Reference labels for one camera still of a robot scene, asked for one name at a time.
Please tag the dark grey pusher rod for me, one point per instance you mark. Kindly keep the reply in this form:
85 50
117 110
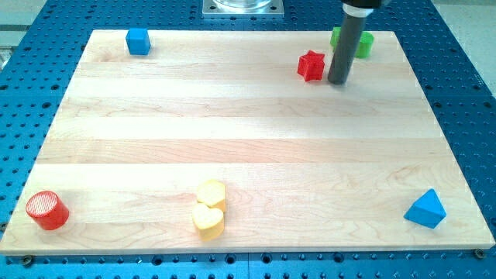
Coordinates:
346 47

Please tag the red star block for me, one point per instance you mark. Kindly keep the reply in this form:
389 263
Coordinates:
311 66

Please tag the green block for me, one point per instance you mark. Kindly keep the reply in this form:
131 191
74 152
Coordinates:
365 43

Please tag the wooden board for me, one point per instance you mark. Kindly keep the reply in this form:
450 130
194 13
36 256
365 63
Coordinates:
308 166

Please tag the blue triangle block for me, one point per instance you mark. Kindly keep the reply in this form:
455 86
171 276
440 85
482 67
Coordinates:
427 211

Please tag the blue cube block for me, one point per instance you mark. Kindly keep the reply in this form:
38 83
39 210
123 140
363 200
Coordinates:
138 41

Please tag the yellow heart block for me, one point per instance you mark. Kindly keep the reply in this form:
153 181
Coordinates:
208 221

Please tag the blue perforated table plate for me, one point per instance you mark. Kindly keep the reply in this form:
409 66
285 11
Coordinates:
450 44

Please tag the red cylinder block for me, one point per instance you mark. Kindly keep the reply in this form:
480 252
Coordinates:
47 210

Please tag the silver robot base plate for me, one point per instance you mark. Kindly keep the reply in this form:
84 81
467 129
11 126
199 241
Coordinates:
241 8

